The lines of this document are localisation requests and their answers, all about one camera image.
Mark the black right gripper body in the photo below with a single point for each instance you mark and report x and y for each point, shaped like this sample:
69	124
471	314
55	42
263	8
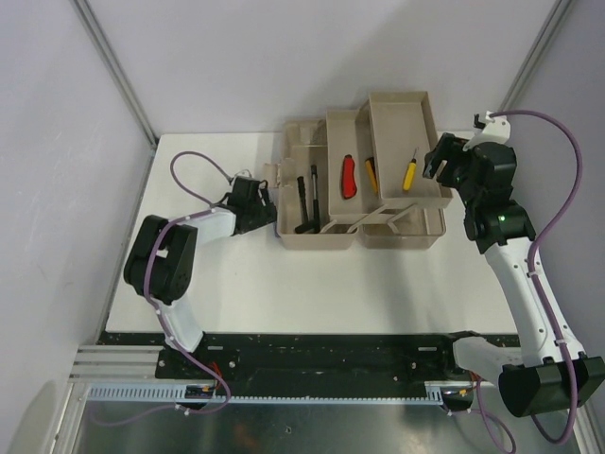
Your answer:
465	188

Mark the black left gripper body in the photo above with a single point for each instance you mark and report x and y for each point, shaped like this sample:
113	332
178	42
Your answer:
261	216

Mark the yellow black handled tool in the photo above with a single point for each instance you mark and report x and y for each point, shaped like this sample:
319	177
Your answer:
410	172

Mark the black T-handle wrench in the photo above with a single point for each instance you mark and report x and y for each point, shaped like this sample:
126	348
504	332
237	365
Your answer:
307	224

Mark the black pen tool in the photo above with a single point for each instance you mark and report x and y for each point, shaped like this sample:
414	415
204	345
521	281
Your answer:
315	193

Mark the translucent brown plastic toolbox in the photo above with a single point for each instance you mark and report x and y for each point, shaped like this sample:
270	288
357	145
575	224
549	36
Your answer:
387	127

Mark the red handled tool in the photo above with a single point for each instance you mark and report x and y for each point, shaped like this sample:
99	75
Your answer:
348	185

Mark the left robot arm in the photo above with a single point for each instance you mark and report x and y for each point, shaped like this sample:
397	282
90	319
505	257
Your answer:
160	265

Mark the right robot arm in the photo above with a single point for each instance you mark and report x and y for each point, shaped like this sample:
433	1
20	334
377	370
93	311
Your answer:
551	371

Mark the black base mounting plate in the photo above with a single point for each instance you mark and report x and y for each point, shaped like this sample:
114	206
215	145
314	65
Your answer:
306	362

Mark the right aluminium frame post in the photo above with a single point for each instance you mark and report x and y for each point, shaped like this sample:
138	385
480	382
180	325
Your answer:
544	39

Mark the aluminium frame post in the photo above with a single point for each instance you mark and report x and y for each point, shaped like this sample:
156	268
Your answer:
114	67
544	39

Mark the aluminium front rail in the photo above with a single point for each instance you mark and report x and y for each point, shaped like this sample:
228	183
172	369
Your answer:
115	363

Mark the white slotted cable duct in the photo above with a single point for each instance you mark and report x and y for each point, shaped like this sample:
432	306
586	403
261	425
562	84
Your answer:
428	393

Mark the left aluminium frame post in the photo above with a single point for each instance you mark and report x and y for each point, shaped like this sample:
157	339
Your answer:
114	67

